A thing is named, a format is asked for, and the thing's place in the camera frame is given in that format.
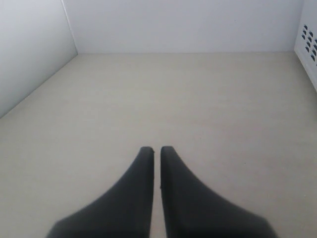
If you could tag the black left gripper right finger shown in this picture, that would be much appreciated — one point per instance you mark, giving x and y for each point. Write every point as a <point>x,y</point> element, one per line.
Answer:
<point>192,210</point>

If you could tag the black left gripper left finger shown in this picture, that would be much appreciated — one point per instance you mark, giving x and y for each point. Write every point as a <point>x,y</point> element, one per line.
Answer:
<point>124,211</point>

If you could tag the white microwave oven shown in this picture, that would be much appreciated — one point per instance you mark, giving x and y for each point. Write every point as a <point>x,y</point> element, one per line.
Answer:
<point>306,40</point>

